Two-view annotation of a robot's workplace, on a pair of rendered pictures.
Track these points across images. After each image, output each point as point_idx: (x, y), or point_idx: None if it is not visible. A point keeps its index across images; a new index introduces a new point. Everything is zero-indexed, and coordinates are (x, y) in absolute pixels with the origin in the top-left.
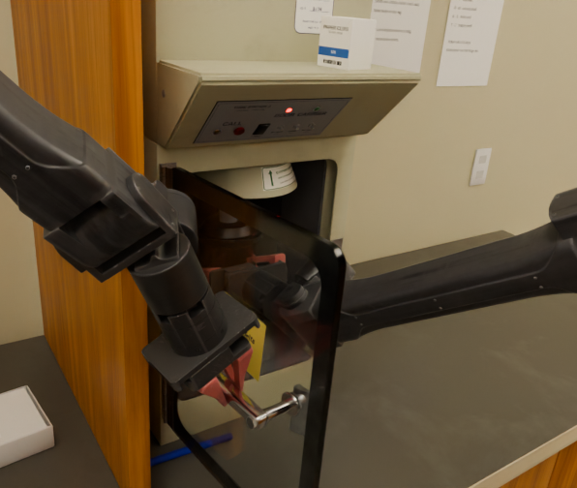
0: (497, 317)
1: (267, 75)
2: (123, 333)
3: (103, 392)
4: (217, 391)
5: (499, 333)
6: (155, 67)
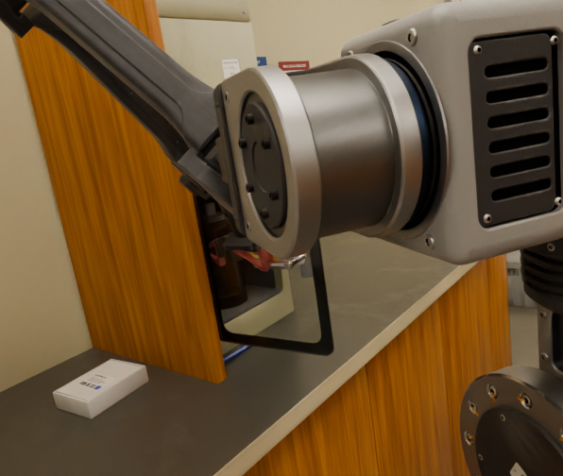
0: (376, 255)
1: None
2: (194, 263)
3: (177, 324)
4: (265, 255)
5: (381, 261)
6: None
